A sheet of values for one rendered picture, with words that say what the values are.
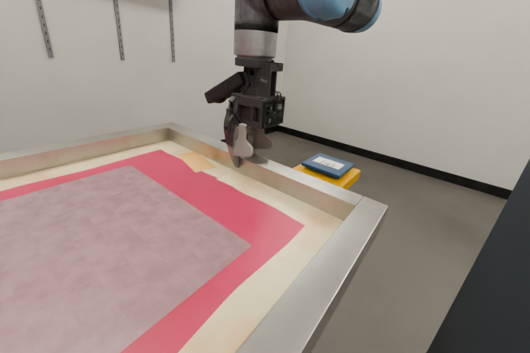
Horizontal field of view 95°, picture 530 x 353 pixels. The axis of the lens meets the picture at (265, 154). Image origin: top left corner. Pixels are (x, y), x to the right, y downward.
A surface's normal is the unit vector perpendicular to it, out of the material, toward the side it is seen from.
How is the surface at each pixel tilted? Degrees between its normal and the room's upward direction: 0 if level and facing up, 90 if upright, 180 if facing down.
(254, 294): 1
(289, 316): 1
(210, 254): 1
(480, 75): 90
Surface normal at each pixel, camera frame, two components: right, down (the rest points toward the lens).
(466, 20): -0.62, 0.25
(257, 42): 0.14, 0.40
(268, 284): 0.07, -0.92
